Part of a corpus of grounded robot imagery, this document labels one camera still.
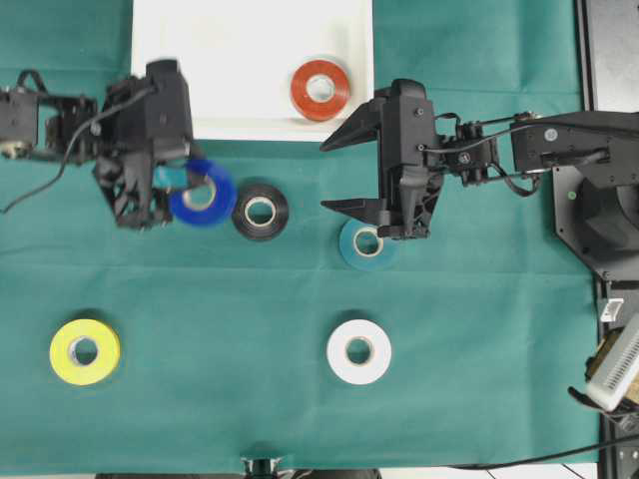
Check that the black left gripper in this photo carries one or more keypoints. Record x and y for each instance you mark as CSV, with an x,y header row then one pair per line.
x,y
148,123

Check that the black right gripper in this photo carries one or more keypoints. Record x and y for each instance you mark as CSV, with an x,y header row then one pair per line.
x,y
409,185

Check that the blue tape roll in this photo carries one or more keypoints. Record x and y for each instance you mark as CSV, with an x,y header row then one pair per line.
x,y
208,197

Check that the black tape roll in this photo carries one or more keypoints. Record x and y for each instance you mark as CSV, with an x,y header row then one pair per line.
x,y
261,212

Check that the red tape roll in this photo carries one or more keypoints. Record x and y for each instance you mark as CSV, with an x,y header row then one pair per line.
x,y
319,89

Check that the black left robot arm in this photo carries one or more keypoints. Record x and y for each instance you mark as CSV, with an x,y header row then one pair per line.
x,y
41,126

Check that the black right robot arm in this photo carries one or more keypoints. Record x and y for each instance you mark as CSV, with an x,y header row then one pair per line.
x,y
593,156

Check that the teal tape roll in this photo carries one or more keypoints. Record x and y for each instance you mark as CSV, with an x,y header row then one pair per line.
x,y
361,248

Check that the white plastic case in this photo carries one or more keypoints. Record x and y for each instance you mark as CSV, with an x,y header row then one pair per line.
x,y
238,58

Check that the white tape roll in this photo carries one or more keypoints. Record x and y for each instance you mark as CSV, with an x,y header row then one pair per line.
x,y
359,352

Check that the yellow tape roll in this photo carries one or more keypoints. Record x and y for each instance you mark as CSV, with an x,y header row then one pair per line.
x,y
84,352

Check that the white perforated box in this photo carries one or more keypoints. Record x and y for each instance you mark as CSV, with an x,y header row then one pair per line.
x,y
612,379

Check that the black camera stand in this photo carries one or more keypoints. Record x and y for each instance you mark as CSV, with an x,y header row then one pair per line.
x,y
261,468

